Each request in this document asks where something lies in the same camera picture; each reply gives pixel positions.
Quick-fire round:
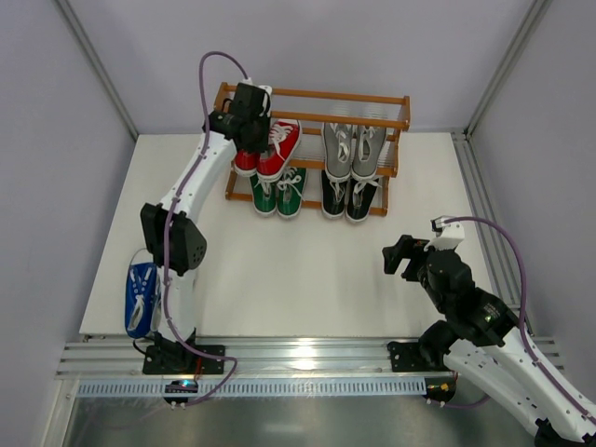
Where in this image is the red sneaker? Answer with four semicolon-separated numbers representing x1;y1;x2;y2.
234;150;260;177
257;119;302;182

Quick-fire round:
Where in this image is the green sneaker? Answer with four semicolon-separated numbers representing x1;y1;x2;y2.
250;175;277;217
277;167;307;219

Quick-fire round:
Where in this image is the black sneaker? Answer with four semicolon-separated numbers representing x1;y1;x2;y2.
321;171;348;219
345;177;381;224

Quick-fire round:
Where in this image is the grey sneaker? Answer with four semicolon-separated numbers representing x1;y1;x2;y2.
351;126;387;182
321;123;354;182

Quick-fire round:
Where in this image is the blue sneaker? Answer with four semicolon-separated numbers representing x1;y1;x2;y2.
124;249;160;339
149;275;162;333

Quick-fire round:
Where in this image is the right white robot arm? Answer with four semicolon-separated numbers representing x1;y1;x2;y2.
382;235;595;446

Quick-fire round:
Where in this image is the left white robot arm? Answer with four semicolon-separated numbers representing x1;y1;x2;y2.
141;79;273;374

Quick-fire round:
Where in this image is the wooden shoe shelf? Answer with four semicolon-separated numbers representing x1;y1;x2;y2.
212;82;412;216

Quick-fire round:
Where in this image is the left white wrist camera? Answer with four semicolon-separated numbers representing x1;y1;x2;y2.
242;77;273;118

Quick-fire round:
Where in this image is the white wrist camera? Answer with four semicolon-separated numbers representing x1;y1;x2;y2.
424;215;465;251
242;77;273;118

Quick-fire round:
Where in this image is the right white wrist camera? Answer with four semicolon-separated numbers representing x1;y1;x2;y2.
424;215;465;251

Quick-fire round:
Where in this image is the aluminium right side rail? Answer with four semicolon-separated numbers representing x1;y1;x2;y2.
451;132;522;312

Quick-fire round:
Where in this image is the aluminium rail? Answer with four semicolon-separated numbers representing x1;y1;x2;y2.
451;132;522;312
55;337;564;379

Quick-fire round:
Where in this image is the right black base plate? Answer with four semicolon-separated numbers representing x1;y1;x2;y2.
386;341;448;373

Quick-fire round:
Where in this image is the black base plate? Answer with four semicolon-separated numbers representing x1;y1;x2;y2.
386;341;448;373
142;345;224;375

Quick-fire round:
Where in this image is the left aluminium corner post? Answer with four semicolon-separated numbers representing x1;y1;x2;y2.
51;0;140;142

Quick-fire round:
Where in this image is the aluminium corner post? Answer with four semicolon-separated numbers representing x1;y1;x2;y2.
464;0;552;139
51;0;140;142

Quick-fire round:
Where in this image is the aluminium front rail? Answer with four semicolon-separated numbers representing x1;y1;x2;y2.
55;337;564;379

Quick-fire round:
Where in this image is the slotted grey cable duct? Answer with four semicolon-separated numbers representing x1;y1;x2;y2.
75;376;427;400

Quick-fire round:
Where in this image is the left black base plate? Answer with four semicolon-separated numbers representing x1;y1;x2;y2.
142;345;224;375

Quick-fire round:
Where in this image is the right aluminium corner post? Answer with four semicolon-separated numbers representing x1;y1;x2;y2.
464;0;552;139

